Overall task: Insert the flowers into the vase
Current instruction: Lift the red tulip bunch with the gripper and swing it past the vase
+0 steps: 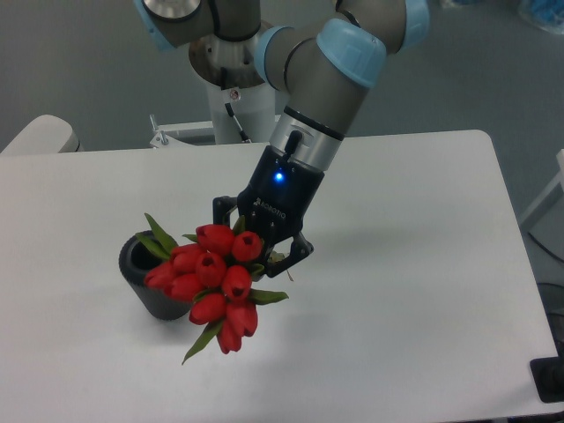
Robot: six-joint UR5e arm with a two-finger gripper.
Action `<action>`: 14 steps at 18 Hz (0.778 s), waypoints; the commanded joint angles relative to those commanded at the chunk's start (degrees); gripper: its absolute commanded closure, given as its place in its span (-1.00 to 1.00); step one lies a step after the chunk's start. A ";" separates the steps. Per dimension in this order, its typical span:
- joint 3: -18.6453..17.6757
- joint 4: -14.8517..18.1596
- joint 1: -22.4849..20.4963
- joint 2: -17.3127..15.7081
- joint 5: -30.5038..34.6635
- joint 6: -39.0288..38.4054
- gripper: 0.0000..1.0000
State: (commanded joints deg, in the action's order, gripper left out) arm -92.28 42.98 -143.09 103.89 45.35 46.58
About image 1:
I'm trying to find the white chair armrest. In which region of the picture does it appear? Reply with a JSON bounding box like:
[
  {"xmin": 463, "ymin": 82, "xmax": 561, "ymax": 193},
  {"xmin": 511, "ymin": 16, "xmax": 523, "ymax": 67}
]
[{"xmin": 1, "ymin": 115, "xmax": 84, "ymax": 157}]

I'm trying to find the white metal base frame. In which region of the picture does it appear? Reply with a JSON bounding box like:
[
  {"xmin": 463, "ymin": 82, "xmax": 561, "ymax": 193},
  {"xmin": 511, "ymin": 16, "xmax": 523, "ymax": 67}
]
[{"xmin": 149, "ymin": 114, "xmax": 252, "ymax": 149}]

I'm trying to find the black cable on pedestal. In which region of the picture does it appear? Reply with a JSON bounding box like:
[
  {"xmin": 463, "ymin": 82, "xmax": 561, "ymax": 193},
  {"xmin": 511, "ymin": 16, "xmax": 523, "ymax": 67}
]
[{"xmin": 223, "ymin": 101, "xmax": 252, "ymax": 145}]

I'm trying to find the red tulip bouquet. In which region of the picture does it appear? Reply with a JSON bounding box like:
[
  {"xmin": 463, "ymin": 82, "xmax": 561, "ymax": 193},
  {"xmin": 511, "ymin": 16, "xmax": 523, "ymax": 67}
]
[{"xmin": 136, "ymin": 213, "xmax": 288, "ymax": 360}]

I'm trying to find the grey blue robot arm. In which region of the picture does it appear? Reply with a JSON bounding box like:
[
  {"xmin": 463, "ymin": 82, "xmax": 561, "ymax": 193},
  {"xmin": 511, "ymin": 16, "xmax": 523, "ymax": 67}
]
[{"xmin": 136, "ymin": 1, "xmax": 429, "ymax": 277}]

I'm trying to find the dark grey ribbed vase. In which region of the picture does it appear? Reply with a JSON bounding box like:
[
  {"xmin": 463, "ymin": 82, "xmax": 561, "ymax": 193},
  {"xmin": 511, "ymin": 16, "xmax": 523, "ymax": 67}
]
[{"xmin": 117, "ymin": 230, "xmax": 195, "ymax": 323}]

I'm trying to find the white furniture leg right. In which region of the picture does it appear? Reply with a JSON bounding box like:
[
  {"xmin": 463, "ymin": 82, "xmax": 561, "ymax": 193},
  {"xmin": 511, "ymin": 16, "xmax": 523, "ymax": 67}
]
[{"xmin": 517, "ymin": 150, "xmax": 563, "ymax": 234}]

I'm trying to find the black device at table edge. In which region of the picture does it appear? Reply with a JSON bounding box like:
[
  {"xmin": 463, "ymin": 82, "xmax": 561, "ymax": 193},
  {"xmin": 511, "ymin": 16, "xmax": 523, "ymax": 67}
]
[{"xmin": 530, "ymin": 357, "xmax": 563, "ymax": 404}]

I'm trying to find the blue plastic bag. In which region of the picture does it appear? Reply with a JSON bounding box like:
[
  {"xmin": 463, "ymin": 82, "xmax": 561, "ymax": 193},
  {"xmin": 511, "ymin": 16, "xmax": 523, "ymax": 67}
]
[{"xmin": 518, "ymin": 0, "xmax": 563, "ymax": 35}]

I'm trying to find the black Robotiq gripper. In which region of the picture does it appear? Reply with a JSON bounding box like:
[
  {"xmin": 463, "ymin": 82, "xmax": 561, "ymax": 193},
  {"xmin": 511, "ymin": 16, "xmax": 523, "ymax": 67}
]
[{"xmin": 212, "ymin": 145, "xmax": 324, "ymax": 278}]

